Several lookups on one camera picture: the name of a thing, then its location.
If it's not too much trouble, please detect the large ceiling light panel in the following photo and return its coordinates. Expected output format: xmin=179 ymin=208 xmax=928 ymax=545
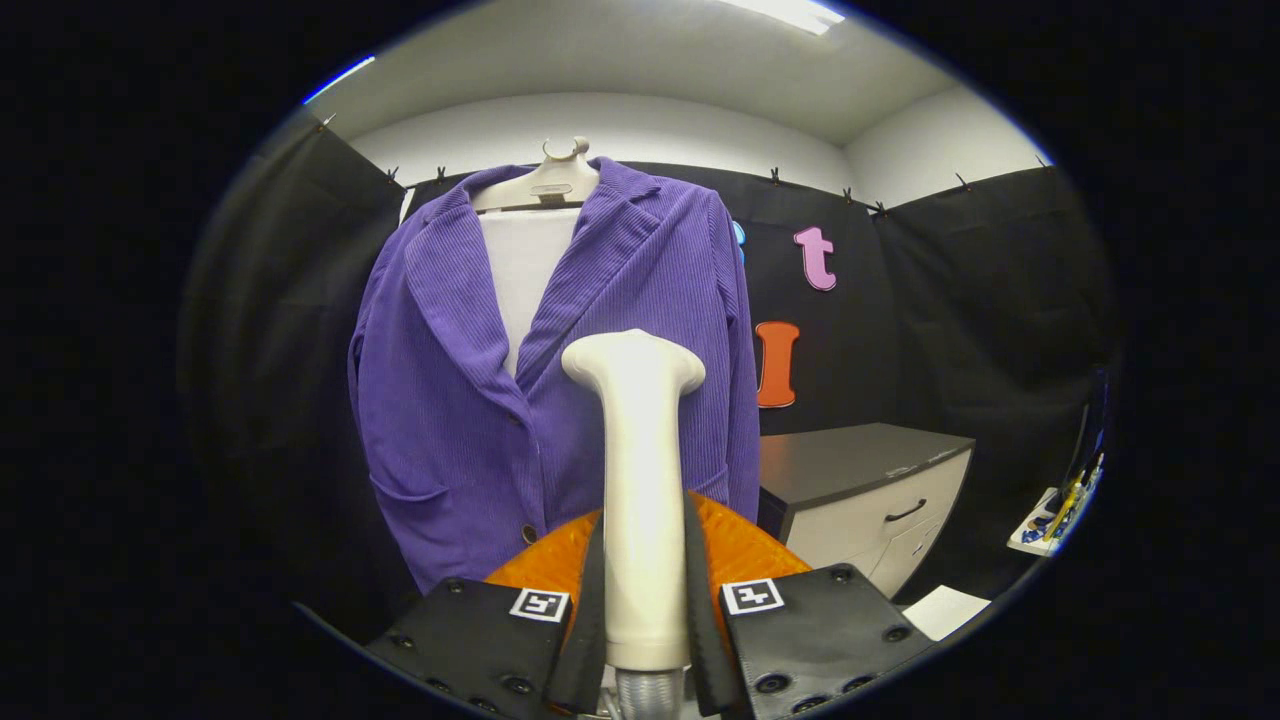
xmin=715 ymin=0 xmax=846 ymax=37

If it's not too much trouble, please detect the narrow ceiling light strip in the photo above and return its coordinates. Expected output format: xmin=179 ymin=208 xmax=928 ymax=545
xmin=303 ymin=55 xmax=376 ymax=104

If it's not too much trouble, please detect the purple corduroy jacket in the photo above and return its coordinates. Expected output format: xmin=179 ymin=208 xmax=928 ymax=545
xmin=347 ymin=157 xmax=763 ymax=596

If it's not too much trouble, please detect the grey drawer cabinet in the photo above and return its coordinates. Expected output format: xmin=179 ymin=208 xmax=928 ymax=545
xmin=757 ymin=422 xmax=976 ymax=601

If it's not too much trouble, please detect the white paper sheet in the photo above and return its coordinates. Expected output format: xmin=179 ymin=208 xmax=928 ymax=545
xmin=903 ymin=585 xmax=991 ymax=642

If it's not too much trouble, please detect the row of black clips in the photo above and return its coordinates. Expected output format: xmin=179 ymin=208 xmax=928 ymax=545
xmin=318 ymin=113 xmax=1049 ymax=219

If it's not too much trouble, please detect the white cluttered side table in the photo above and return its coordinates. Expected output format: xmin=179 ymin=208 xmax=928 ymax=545
xmin=1007 ymin=455 xmax=1104 ymax=557

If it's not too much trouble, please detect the white garment steamer head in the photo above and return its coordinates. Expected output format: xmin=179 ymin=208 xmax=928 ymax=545
xmin=561 ymin=329 xmax=708 ymax=673

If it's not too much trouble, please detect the grey ribbed steamer hose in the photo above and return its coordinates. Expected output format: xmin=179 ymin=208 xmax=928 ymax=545
xmin=612 ymin=668 xmax=686 ymax=720

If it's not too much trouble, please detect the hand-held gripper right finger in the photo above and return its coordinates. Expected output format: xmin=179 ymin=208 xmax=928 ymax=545
xmin=685 ymin=487 xmax=936 ymax=719

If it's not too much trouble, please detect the black backdrop cloth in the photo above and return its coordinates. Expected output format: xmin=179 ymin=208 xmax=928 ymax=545
xmin=180 ymin=110 xmax=1116 ymax=641

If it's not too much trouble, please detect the cream plastic hanger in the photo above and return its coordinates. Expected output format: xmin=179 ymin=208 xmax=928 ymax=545
xmin=470 ymin=137 xmax=601 ymax=214

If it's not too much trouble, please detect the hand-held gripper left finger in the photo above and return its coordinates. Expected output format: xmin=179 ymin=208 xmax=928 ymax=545
xmin=365 ymin=508 xmax=608 ymax=719

